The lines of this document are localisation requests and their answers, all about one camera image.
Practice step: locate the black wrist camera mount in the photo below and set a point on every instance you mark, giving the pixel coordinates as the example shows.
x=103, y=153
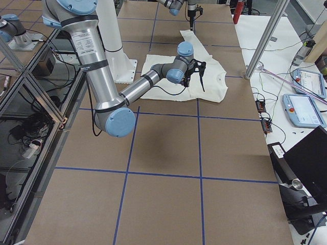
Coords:
x=185, y=81

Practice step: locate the near blue teach pendant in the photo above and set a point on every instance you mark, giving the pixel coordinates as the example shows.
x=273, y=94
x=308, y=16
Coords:
x=302, y=111

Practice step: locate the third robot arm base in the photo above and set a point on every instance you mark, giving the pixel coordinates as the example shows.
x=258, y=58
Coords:
x=14, y=33

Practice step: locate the cream long-sleeve cat shirt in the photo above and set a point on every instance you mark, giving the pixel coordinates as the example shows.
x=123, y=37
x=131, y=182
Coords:
x=213, y=88

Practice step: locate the red fire extinguisher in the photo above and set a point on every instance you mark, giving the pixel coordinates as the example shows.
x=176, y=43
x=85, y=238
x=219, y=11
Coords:
x=238, y=11

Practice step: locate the far blue teach pendant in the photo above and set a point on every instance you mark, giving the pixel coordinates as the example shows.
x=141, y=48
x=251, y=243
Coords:
x=309, y=81

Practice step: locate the black monitor on stand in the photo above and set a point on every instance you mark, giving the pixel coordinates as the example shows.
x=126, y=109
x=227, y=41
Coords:
x=302, y=172

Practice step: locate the aluminium frame post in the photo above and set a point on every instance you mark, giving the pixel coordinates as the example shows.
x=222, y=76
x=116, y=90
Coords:
x=267, y=34

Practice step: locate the orange black electronics board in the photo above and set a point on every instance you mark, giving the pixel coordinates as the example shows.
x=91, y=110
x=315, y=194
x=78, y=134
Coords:
x=261, y=106

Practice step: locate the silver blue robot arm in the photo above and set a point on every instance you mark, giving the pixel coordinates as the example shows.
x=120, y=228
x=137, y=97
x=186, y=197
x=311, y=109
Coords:
x=112, y=115
x=175, y=6

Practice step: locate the blue teach pendant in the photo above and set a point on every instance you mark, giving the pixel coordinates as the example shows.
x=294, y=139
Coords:
x=302, y=111
x=309, y=81

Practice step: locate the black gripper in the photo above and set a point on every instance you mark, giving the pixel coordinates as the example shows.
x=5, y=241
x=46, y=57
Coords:
x=198, y=69
x=190, y=9

